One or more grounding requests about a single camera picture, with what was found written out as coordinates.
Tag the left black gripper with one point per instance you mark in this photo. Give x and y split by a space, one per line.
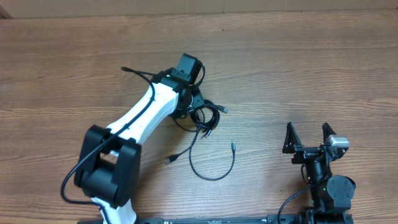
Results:
198 102

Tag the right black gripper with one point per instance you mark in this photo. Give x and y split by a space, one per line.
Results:
292 144

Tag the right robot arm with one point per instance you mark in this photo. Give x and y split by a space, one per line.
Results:
331 195

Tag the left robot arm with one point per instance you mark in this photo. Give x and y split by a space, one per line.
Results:
109 162

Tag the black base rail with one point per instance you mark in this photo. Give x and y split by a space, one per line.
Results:
270 219

